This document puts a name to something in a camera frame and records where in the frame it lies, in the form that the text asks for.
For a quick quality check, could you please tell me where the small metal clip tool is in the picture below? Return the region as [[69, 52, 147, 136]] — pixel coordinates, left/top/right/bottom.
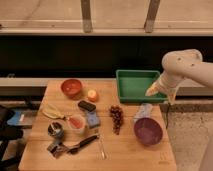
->
[[47, 139, 68, 158]]

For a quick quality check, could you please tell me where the orange apple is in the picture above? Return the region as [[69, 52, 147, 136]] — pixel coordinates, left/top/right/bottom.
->
[[87, 89, 99, 102]]

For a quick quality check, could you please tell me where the pink plastic cup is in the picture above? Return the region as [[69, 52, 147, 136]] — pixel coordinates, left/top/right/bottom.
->
[[68, 115, 86, 134]]

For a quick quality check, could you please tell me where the yellow banana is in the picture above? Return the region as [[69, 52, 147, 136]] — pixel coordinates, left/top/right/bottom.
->
[[42, 103, 67, 120]]

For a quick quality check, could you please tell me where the purple grape bunch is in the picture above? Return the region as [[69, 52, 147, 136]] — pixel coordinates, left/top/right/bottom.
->
[[109, 105, 123, 135]]

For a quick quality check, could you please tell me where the green plastic tray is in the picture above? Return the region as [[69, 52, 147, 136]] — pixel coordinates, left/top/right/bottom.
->
[[116, 70, 167, 103]]

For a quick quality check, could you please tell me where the blue object on floor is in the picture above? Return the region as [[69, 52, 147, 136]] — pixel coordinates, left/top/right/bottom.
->
[[7, 110, 37, 126]]

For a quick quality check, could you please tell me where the black handled spatula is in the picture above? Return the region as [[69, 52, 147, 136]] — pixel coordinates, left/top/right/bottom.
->
[[68, 135, 98, 154]]

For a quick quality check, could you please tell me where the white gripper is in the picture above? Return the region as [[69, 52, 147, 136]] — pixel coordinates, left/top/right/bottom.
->
[[145, 71, 182, 103]]

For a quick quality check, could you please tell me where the red bowl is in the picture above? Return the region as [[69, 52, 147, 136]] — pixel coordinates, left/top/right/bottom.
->
[[61, 79, 82, 99]]

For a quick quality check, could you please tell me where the purple bowl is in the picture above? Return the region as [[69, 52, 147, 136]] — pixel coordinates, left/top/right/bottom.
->
[[134, 118, 163, 146]]

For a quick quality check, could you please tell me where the black chair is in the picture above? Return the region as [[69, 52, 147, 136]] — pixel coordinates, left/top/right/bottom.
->
[[0, 105, 23, 171]]

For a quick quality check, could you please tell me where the round metal can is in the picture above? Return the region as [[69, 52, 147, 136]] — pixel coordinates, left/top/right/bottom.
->
[[48, 122, 64, 138]]

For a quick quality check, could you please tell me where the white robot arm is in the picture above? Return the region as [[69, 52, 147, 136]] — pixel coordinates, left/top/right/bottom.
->
[[145, 49, 213, 104]]

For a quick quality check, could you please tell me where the clear plastic cup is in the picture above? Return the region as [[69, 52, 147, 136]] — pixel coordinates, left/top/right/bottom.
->
[[133, 103, 153, 122]]

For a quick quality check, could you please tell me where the black rectangular block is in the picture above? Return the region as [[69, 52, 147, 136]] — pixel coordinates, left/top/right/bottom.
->
[[78, 100, 96, 112]]

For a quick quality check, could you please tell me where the blue sponge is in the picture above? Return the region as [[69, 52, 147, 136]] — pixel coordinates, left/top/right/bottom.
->
[[86, 111, 100, 128]]

